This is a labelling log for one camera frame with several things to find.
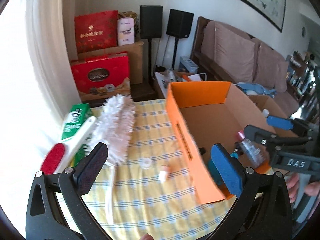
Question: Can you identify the white lint brush red pad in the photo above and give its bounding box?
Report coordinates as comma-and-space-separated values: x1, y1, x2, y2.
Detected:
40, 116, 96, 175

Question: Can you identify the white fluffy duster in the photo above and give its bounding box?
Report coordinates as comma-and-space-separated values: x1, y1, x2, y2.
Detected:
89, 94, 135, 225

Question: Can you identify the person's right hand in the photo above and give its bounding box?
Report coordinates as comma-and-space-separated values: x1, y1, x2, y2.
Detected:
285, 173, 320, 204

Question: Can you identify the person's left hand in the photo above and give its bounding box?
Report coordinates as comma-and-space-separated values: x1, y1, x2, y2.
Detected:
140, 233, 154, 240

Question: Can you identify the clear bottle pink cap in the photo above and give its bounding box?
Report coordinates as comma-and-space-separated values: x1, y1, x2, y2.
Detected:
236, 131, 265, 168

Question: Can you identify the green Darlie toothpaste box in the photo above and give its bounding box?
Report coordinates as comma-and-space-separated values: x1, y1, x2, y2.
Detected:
61, 103, 93, 167

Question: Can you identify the clear plastic cap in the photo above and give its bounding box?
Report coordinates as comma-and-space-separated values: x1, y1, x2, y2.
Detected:
140, 158, 152, 170

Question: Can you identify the orange cardboard box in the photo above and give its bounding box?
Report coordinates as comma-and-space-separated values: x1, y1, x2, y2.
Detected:
166, 81, 296, 204

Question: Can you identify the pink white stopper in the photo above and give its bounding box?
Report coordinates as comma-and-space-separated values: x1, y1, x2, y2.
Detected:
158, 165, 170, 183

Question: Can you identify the yellow plaid cloth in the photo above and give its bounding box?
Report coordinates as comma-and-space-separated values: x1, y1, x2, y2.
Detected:
56, 98, 237, 240

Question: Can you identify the brown cushioned sofa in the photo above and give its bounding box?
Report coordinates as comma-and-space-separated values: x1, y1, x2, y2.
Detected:
190, 16, 299, 116

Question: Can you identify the red Ferrero Collection box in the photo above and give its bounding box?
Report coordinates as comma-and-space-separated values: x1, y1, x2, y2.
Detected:
71, 52, 131, 102

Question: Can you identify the white sheer curtain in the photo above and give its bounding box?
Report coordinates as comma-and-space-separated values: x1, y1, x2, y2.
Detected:
22, 0, 78, 120

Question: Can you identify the open box of clutter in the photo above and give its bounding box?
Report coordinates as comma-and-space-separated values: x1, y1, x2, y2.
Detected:
154, 56, 207, 99

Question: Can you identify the black speaker right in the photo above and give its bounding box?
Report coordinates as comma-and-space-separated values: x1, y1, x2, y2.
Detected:
166, 9, 194, 69

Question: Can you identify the black speaker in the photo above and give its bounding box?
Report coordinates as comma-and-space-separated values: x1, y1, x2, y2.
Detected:
166, 9, 194, 69
139, 5, 163, 84

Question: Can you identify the red tea gift bag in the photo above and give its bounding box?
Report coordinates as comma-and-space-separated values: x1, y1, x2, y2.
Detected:
74, 10, 118, 54

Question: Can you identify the white tissue pack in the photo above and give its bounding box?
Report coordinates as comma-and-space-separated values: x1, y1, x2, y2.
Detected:
117, 17, 135, 46

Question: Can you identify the black speaker left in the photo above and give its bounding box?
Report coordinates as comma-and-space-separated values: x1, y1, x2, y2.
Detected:
139, 5, 163, 84

